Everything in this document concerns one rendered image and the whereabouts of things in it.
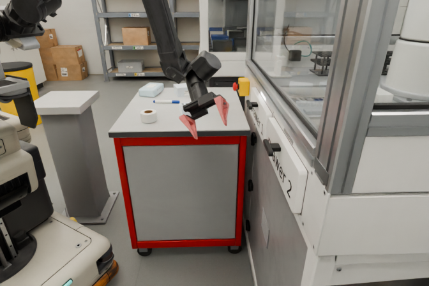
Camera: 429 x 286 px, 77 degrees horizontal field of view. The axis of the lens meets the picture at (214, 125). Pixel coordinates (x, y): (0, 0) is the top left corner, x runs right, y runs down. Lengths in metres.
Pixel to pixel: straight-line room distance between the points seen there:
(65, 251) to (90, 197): 0.52
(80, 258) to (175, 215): 0.43
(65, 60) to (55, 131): 3.73
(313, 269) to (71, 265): 0.99
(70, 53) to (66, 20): 0.66
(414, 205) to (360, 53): 0.30
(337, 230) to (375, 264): 0.15
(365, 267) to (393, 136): 0.30
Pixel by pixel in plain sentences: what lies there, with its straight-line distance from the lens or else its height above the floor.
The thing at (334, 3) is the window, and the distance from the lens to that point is 0.54.
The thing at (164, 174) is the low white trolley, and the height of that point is 0.54.
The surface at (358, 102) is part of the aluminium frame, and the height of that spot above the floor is 1.11.
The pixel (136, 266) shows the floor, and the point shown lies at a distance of 1.63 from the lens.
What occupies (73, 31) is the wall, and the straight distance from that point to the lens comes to 5.63.
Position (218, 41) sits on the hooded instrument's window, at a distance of 1.75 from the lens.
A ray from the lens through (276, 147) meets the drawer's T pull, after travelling 0.69.
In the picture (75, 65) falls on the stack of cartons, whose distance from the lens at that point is 5.30.
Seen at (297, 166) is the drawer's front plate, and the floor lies 0.93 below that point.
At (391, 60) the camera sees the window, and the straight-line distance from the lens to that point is 0.46.
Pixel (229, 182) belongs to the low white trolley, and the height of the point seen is 0.48.
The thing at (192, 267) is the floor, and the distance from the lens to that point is 1.58.
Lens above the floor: 1.24
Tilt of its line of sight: 24 degrees down
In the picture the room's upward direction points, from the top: straight up
